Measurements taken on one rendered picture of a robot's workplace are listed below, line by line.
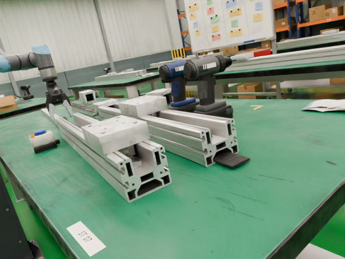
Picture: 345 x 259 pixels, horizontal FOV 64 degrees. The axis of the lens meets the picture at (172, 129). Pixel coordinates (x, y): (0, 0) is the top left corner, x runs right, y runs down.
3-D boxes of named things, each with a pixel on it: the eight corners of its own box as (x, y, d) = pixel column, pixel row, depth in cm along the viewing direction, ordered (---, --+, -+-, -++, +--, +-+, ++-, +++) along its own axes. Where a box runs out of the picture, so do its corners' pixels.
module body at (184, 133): (102, 124, 130) (97, 107, 128) (122, 118, 134) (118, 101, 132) (206, 167, 62) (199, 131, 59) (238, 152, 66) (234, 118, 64)
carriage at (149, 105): (122, 120, 101) (118, 102, 99) (149, 112, 106) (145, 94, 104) (140, 126, 87) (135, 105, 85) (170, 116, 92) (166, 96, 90)
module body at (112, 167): (61, 137, 121) (55, 118, 119) (83, 130, 126) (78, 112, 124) (128, 203, 53) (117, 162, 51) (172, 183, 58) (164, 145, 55)
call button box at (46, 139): (33, 149, 109) (28, 134, 107) (58, 142, 114) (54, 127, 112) (35, 154, 102) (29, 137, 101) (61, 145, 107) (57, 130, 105)
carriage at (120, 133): (88, 151, 71) (80, 126, 69) (127, 138, 76) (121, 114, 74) (107, 167, 57) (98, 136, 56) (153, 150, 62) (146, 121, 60)
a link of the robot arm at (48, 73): (56, 67, 132) (37, 70, 128) (58, 76, 133) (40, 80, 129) (53, 67, 138) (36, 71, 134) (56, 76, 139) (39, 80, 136)
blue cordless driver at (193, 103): (167, 119, 113) (155, 66, 108) (204, 107, 123) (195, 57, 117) (176, 122, 107) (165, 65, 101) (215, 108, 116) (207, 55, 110)
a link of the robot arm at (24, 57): (3, 56, 130) (20, 51, 126) (23, 54, 140) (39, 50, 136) (9, 73, 132) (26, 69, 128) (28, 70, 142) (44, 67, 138)
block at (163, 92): (146, 113, 134) (141, 94, 132) (161, 107, 142) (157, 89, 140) (160, 113, 128) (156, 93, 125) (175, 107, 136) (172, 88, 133)
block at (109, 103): (93, 124, 137) (87, 105, 134) (116, 116, 142) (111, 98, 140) (97, 126, 129) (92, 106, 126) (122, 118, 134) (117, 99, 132)
